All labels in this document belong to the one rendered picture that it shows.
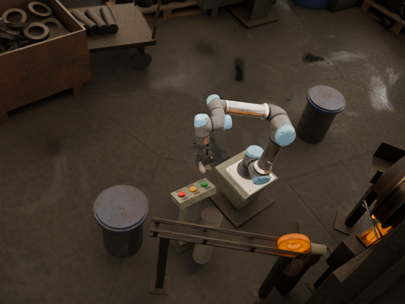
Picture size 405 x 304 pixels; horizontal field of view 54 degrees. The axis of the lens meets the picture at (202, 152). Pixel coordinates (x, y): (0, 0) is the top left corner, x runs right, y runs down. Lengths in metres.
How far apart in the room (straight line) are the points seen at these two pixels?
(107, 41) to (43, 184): 1.40
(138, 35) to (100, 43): 0.36
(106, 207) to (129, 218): 0.16
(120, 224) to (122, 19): 2.25
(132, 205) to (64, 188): 0.78
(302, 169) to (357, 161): 0.52
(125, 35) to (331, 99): 1.89
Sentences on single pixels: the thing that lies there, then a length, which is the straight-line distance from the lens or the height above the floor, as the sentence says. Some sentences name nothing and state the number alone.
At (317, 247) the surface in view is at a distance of 2.16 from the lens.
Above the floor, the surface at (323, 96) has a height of 0.43.
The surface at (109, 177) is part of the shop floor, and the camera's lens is 3.06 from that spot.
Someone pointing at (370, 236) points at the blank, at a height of 0.74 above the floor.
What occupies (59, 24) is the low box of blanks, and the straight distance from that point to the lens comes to 3.68.
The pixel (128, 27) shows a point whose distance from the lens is 3.91.
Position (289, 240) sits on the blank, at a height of 0.77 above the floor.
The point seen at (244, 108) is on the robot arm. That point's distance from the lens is 2.21.
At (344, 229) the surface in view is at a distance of 3.16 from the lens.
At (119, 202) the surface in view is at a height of 0.43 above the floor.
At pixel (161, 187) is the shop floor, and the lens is 3.00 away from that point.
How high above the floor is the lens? 2.47
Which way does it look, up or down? 49 degrees down
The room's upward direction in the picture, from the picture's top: 11 degrees clockwise
